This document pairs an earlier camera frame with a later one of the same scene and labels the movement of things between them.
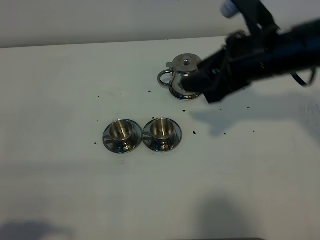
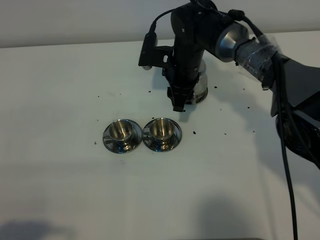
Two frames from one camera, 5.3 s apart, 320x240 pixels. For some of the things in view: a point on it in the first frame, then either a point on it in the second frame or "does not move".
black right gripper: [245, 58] to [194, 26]
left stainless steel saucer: [123, 146] does not move
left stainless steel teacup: [121, 130] does not move
